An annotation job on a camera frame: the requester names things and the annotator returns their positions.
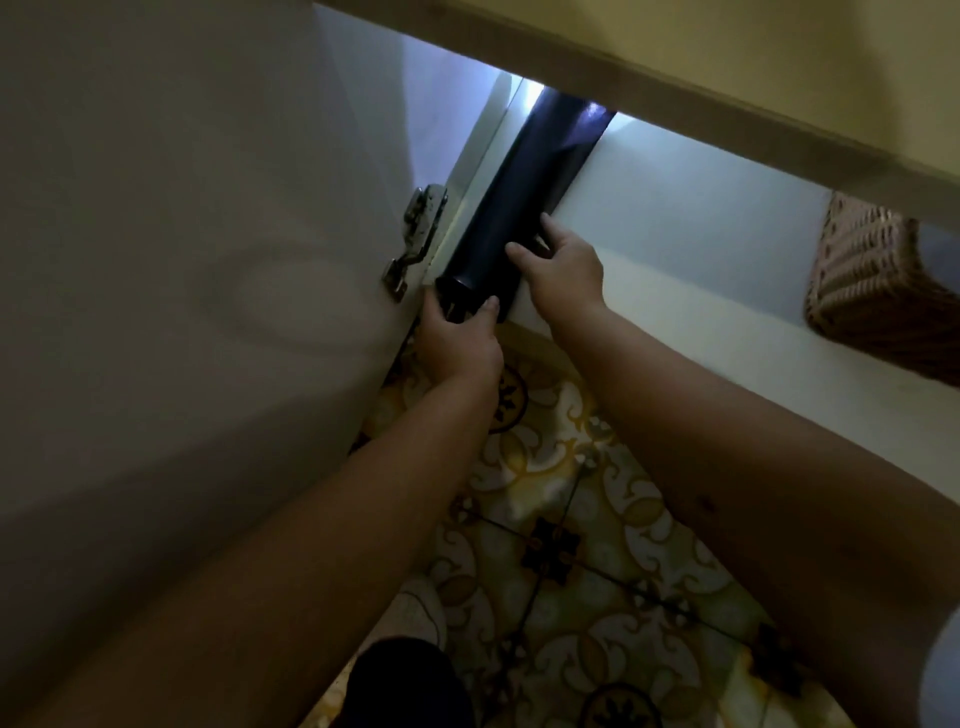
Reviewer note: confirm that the person's left hand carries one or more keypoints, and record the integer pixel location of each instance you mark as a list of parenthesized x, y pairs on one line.
[(457, 352)]

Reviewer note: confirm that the person's right hand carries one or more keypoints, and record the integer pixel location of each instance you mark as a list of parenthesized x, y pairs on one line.
[(570, 274)]

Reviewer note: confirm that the person's left thumb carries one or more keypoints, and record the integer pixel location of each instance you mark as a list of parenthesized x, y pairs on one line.
[(486, 311)]

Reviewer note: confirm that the person's right thumb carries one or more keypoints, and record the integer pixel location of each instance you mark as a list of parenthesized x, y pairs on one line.
[(523, 257)]

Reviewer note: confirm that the dark blue cylindrical roll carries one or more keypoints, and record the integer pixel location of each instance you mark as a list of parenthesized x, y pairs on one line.
[(517, 195)]

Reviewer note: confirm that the person's left forearm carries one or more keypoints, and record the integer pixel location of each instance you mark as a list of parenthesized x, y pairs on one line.
[(322, 547)]

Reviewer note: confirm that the person's right forearm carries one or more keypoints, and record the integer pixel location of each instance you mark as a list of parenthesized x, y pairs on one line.
[(735, 480)]

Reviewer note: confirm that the metal cabinet hinge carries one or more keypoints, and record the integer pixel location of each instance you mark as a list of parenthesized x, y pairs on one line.
[(414, 240)]

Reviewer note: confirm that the white cabinet body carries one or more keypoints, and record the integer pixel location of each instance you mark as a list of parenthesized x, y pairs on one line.
[(697, 247)]

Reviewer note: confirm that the beige cabinet top panel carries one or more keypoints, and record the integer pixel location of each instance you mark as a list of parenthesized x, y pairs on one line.
[(675, 52)]

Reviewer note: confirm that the white cabinet door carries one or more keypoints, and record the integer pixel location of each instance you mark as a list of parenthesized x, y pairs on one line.
[(187, 262)]

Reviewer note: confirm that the brown wicker basket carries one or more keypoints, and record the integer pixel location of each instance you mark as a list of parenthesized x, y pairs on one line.
[(877, 296)]

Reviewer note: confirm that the person's dark trouser leg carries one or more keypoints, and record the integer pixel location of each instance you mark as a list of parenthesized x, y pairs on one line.
[(409, 686)]

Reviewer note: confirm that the person's white sleeve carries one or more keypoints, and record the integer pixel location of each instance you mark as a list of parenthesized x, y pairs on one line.
[(946, 682)]

